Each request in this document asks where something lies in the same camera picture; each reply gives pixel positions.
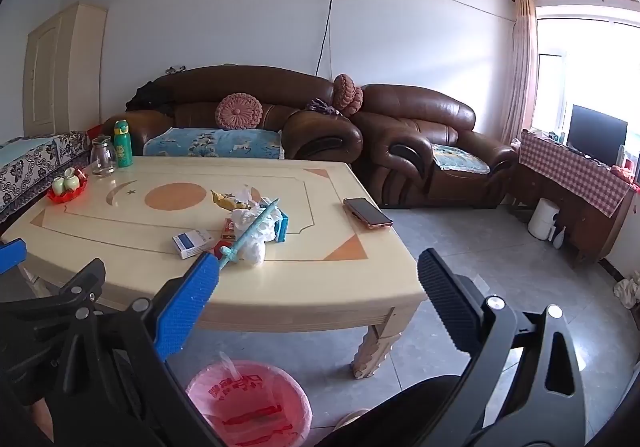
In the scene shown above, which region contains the white cloth bundle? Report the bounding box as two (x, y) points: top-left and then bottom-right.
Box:
(614, 272), (640, 309)

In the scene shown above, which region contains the white round appliance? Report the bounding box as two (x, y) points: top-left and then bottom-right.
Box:
(528, 198), (561, 240)

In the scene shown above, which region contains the dark clothing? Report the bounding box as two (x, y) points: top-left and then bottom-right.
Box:
(125, 81), (176, 114)

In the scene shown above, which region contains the wooden cabinet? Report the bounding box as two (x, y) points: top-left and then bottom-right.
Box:
(510, 162), (628, 268)

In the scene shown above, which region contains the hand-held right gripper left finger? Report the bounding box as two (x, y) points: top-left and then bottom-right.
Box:
(102, 251), (226, 447)

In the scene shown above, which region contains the pink curtain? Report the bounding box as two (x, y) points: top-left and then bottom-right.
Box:
(501, 0), (538, 145)

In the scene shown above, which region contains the pink waste bin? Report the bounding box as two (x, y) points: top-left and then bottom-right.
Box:
(185, 352), (313, 447)

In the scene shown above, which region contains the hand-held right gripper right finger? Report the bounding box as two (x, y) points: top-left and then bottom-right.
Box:
(416, 248), (588, 447)

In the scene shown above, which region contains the person's right slipper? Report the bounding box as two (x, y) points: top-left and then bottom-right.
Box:
(332, 409), (371, 433)

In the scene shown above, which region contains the white tissue pile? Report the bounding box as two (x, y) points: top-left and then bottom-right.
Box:
(236, 220), (278, 267)

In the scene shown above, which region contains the person's right leg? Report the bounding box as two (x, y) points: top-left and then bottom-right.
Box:
(315, 374), (468, 447)

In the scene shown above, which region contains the pink round cushion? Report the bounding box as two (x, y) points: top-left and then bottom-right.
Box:
(215, 94), (264, 130)

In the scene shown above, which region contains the black wall cable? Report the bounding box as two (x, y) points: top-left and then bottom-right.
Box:
(315, 0), (357, 78)

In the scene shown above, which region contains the red checkered cloth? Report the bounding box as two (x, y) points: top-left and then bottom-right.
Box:
(519, 128), (636, 218)

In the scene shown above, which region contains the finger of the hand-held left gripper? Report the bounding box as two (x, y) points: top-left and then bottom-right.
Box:
(0, 238), (28, 275)
(0, 258), (107, 335)

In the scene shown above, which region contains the glass jug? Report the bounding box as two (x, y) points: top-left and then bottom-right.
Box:
(90, 136), (118, 177)

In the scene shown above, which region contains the long thin plastic stick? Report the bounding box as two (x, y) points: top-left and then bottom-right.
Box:
(215, 197), (281, 270)

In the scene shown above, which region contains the blue white cigarette packet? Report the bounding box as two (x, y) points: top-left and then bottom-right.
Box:
(172, 229), (215, 259)

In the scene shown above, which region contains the person's left hand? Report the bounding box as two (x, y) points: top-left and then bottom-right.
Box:
(30, 401), (55, 438)

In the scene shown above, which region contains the yellow snack wrapper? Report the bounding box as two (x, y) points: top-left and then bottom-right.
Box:
(210, 190), (251, 211)

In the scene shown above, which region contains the black television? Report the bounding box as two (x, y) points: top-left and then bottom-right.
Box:
(567, 104), (628, 167)

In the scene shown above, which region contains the red tray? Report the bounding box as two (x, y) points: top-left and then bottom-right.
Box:
(47, 176), (89, 204)

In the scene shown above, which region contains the cream wardrobe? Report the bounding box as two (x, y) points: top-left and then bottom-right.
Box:
(22, 2), (108, 138)

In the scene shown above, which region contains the cream coffee table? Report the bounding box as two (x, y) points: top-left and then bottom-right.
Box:
(2, 156), (428, 380)

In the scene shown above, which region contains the smartphone with red case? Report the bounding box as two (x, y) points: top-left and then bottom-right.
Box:
(343, 197), (394, 229)

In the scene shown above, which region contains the blue armchair seat cover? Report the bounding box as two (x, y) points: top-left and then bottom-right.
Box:
(432, 144), (492, 175)

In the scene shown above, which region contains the purple cloth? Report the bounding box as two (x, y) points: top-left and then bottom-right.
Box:
(306, 98), (343, 117)

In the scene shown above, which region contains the blue floral seat blanket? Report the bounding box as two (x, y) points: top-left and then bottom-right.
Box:
(143, 127), (286, 160)

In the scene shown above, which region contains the green drinking bottle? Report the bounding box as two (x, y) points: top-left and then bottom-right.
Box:
(113, 120), (133, 169)

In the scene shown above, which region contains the pink cloth bundle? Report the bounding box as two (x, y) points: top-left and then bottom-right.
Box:
(611, 164), (640, 188)

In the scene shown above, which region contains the long brown leather sofa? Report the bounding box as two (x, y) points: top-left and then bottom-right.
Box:
(102, 66), (363, 163)

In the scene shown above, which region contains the brown leather armchair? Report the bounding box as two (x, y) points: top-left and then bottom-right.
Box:
(350, 84), (518, 209)

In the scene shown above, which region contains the window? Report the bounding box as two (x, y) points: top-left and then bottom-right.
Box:
(532, 7), (640, 153)

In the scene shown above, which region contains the floral patterned couch cover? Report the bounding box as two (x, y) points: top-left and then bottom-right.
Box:
(0, 130), (93, 223)

